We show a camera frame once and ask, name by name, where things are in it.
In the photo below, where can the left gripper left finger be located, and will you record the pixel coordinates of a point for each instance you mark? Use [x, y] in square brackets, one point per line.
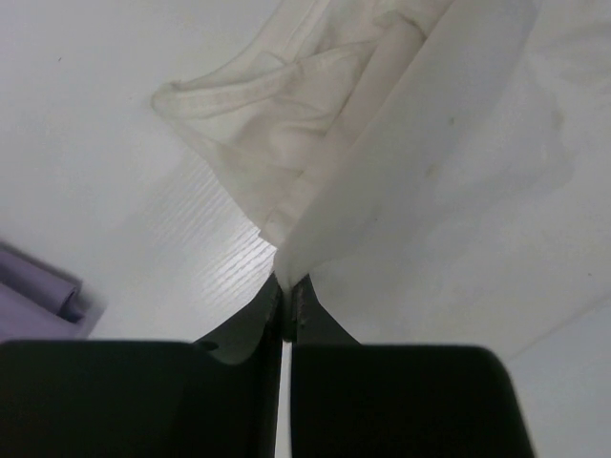
[214, 397]

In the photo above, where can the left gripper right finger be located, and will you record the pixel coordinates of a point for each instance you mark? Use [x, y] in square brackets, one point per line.
[349, 399]

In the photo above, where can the lavender t shirt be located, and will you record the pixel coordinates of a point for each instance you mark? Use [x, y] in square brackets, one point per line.
[38, 302]

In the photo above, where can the white t shirt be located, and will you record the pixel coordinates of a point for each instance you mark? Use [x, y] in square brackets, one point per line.
[439, 169]

